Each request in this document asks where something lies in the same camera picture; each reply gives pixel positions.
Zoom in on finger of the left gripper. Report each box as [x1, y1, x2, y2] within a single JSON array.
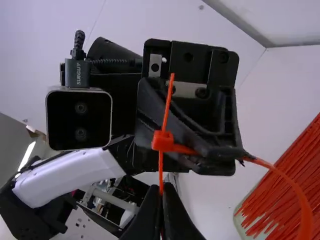
[[134, 147, 237, 177]]

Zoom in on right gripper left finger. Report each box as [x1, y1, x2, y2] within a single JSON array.
[[119, 184, 163, 240]]

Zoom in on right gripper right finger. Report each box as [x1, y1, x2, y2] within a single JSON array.
[[161, 181, 209, 240]]

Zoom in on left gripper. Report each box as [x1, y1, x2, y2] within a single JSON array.
[[89, 37, 256, 159]]

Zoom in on orange cable tie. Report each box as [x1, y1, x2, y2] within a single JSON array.
[[151, 72, 315, 240]]

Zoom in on silver rails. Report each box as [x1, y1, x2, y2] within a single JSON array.
[[67, 186, 141, 233]]

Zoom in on pale tray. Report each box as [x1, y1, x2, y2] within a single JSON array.
[[232, 204, 249, 240]]

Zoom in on row of orange cable ties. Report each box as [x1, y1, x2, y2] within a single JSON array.
[[235, 119, 320, 240]]

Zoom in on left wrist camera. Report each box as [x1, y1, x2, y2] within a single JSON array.
[[45, 84, 114, 152]]

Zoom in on black cable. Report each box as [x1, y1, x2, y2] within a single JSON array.
[[59, 29, 144, 89]]

